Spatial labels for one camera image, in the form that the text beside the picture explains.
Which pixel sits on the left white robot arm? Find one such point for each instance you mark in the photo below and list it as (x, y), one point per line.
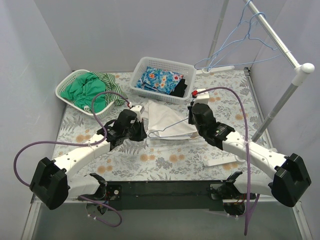
(54, 180)

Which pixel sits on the white rectangular basket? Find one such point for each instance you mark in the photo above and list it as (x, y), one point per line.
(187, 70)

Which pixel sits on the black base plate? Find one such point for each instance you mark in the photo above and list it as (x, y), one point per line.
(212, 195)

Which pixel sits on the green striped garment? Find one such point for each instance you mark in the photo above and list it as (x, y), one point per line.
(109, 81)

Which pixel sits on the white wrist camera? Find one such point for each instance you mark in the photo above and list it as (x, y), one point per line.
(138, 109)
(200, 96)

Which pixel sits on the blue floral cloth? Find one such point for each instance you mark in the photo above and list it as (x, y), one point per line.
(159, 80)

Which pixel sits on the black cloth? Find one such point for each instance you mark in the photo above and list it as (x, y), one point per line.
(179, 90)

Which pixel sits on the silver clothes rack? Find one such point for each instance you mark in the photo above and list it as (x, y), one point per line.
(296, 128)

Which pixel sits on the green shirt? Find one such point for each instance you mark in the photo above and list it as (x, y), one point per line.
(82, 91)

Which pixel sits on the floral table mat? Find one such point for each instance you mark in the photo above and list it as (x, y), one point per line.
(155, 159)

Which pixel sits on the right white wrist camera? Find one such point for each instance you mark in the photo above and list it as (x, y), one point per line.
(200, 96)

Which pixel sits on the white oval laundry basket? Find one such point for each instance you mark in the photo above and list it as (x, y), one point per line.
(69, 80)

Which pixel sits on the white tank top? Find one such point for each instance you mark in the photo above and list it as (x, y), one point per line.
(165, 120)

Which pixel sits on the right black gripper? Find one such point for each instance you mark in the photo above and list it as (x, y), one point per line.
(190, 116)

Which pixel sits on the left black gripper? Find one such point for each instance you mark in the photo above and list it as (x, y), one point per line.
(139, 128)

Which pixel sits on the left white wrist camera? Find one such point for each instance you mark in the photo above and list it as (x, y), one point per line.
(138, 109)

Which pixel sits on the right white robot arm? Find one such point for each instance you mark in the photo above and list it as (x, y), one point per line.
(287, 176)

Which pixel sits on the aluminium frame rail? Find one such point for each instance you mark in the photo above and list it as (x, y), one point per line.
(72, 221)

